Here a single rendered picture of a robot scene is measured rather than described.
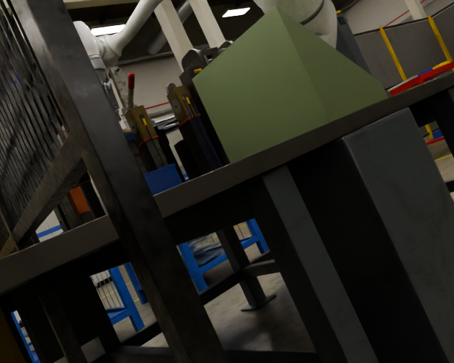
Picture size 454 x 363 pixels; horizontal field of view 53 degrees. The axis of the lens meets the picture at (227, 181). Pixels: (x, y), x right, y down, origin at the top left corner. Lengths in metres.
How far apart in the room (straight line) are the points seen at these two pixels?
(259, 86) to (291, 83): 0.10
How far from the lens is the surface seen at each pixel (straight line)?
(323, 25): 1.27
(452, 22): 9.35
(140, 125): 1.60
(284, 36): 1.09
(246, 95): 1.19
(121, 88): 1.67
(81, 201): 1.49
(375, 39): 7.75
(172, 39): 9.87
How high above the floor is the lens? 0.66
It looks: 1 degrees up
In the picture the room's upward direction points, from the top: 25 degrees counter-clockwise
